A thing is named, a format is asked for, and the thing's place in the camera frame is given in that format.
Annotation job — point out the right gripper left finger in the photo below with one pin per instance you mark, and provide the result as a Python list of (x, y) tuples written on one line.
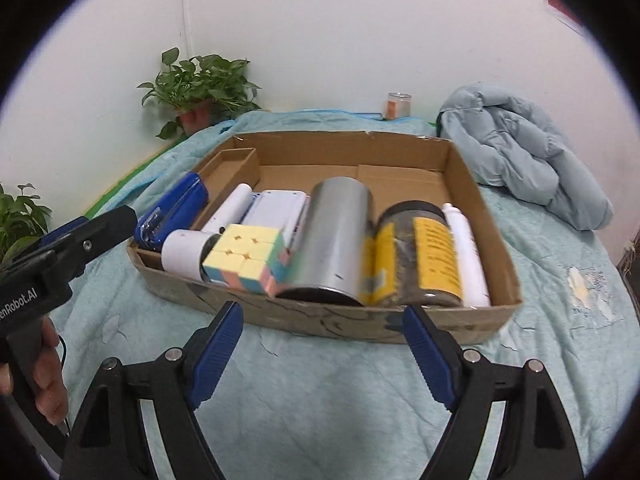
[(126, 406)]

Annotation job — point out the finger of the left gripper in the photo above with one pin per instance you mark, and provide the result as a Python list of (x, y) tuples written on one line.
[(68, 256), (59, 232)]

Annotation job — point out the blue stapler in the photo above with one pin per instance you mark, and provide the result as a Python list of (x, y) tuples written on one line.
[(175, 210)]

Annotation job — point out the white hair dryer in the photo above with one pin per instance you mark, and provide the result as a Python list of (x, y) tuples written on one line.
[(183, 251)]

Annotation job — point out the cardboard divider insert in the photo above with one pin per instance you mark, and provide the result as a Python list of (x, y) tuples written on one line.
[(221, 172)]

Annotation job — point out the white spray bottle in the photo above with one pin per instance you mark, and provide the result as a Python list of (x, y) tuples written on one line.
[(474, 286)]

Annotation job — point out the pastel rubiks cube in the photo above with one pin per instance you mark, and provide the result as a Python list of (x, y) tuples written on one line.
[(249, 258)]

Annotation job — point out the white plastic rectangular box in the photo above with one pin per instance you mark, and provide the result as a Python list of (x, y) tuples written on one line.
[(277, 209)]

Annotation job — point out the yellow label jar black lid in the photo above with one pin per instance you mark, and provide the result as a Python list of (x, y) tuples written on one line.
[(414, 258)]

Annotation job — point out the silver metal cylinder can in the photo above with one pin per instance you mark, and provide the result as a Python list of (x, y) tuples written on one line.
[(332, 259)]

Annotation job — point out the person left hand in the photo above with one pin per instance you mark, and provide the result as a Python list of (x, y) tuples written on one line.
[(51, 398)]

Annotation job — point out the near green leafy plant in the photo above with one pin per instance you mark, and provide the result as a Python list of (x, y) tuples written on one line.
[(23, 219)]

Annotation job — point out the potted plant red pot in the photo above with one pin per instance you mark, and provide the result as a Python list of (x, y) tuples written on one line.
[(200, 91)]

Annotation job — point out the large cardboard tray box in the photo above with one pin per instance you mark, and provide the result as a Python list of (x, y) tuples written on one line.
[(394, 167)]

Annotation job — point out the light blue puffer jacket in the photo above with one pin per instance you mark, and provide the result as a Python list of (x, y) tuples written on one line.
[(509, 142)]

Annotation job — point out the red wall notice sign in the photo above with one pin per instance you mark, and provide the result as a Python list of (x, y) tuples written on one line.
[(561, 12)]

